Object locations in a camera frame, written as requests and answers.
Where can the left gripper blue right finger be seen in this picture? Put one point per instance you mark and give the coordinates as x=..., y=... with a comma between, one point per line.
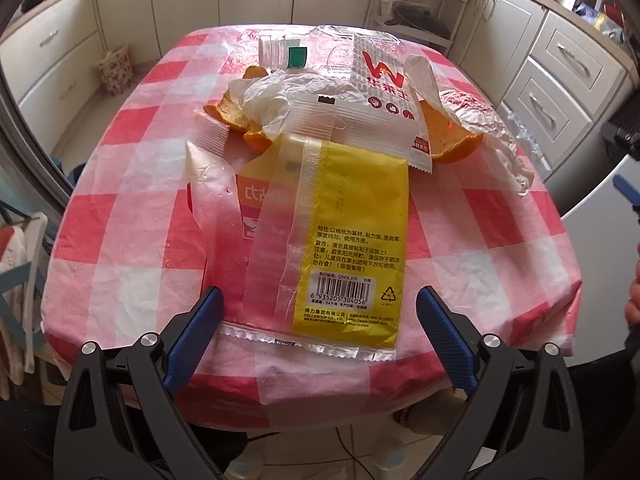
x=452, y=336

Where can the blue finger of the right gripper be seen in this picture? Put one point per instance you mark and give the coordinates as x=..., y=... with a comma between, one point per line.
x=631, y=194

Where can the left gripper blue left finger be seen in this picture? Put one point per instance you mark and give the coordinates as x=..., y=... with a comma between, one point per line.
x=187, y=336

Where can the yellow plastic package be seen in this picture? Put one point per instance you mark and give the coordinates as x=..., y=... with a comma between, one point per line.
x=307, y=242

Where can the white red snack wrapper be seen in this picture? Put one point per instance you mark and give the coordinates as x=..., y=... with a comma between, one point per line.
x=352, y=91

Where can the white kitchen trolley rack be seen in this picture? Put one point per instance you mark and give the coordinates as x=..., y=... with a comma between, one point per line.
x=420, y=5

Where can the white lower kitchen cabinets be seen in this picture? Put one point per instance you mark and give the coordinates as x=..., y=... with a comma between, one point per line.
x=49, y=54

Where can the person right hand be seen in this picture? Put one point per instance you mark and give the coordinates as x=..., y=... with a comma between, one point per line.
x=632, y=306

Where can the white drawer cabinet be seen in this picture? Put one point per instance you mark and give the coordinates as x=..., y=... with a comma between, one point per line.
x=567, y=82

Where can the orange peel right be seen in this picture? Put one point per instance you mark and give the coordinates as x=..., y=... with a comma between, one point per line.
x=449, y=141

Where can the floral small waste basket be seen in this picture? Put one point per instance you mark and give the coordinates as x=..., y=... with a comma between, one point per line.
x=115, y=70

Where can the black frying pan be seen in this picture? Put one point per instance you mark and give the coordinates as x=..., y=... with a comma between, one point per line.
x=419, y=18

